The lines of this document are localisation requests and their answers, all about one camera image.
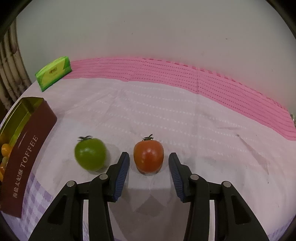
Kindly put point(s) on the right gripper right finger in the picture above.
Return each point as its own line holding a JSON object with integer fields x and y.
{"x": 234, "y": 219}

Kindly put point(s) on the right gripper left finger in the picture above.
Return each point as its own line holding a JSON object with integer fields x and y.
{"x": 63, "y": 219}

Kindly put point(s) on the green tomato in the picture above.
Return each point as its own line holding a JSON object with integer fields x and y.
{"x": 90, "y": 153}

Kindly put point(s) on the orange mandarin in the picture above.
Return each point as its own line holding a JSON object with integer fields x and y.
{"x": 6, "y": 150}
{"x": 3, "y": 167}

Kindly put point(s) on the red tomato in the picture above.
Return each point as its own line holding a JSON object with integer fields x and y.
{"x": 148, "y": 155}

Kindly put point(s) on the gold toffee tin tray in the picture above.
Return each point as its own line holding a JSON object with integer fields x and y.
{"x": 25, "y": 129}

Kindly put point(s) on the pink purple checked tablecloth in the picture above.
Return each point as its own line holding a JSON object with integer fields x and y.
{"x": 220, "y": 128}

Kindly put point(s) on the green tissue pack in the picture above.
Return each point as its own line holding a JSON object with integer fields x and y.
{"x": 53, "y": 72}

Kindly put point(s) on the beige patterned curtain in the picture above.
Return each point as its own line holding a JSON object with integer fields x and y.
{"x": 14, "y": 77}

